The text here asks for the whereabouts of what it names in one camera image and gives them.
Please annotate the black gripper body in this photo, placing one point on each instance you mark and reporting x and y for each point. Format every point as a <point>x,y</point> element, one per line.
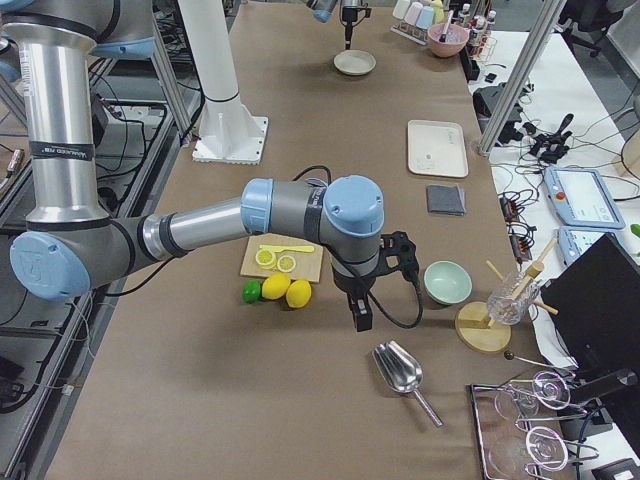
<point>356,288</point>
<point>348,26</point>

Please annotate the cream round plate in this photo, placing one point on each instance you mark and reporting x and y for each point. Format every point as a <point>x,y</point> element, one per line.
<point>354,62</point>

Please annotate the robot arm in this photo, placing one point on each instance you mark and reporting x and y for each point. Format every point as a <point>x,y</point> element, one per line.
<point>72,245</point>
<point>323,9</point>

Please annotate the white rabbit tray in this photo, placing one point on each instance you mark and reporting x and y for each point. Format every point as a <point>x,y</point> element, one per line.
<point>436,148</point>

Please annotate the black framed glass tray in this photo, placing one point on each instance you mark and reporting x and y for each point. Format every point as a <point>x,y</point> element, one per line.
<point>516,449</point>

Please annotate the bamboo cutting board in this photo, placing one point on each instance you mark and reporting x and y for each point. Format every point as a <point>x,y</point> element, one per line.
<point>308,267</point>

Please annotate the whole lemon upper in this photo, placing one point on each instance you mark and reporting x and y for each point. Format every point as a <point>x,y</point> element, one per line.
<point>299,294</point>

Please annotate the whole lemon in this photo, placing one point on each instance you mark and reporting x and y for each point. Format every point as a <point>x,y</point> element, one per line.
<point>299,294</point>
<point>275,286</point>

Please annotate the pastel cup rack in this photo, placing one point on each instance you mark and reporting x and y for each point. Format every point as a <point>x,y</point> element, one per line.
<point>414,18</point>

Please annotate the metal ice scoop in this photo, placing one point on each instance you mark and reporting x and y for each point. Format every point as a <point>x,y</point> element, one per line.
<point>403,374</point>

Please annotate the lemon slice upper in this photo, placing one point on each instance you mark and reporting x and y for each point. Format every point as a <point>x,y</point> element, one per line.
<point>286,263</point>

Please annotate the lemon slice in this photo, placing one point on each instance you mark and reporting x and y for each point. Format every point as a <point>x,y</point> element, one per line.
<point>286,263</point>
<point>265,259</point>

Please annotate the whole lemon lower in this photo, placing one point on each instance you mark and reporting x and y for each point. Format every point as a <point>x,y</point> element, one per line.
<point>275,286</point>

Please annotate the mint green bowl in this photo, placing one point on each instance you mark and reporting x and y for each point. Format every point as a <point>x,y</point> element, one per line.
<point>447,283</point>

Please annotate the yellow plastic knife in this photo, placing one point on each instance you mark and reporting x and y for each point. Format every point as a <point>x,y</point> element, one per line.
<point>287,248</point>

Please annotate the lemon slice lower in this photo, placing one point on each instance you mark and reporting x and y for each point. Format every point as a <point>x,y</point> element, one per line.
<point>265,259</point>

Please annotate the green lime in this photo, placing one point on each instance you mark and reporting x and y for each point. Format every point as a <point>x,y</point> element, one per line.
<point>251,291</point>

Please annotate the pink bowl with ice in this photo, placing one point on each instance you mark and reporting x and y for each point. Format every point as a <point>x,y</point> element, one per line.
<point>456,39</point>

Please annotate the grey folded cloth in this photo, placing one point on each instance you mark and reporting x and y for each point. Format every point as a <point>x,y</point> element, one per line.
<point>446,200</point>

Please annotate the crystal glass cup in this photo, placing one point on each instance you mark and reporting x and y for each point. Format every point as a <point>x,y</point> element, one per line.
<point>510,301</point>

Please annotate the blue teach pendant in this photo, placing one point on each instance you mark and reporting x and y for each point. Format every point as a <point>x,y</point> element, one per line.
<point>581,198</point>
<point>573,241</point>

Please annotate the black monitor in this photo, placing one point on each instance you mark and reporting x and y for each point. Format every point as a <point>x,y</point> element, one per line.
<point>597,298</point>

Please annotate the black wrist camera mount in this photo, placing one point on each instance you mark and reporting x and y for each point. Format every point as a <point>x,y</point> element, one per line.
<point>397,253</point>

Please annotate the black handled metal tool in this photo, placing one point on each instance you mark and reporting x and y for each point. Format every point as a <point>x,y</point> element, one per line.
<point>446,26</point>

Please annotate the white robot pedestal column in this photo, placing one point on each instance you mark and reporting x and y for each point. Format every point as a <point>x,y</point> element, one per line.
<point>228,132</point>

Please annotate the aluminium frame post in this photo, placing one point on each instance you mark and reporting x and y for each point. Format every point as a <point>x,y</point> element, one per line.
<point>532,49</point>

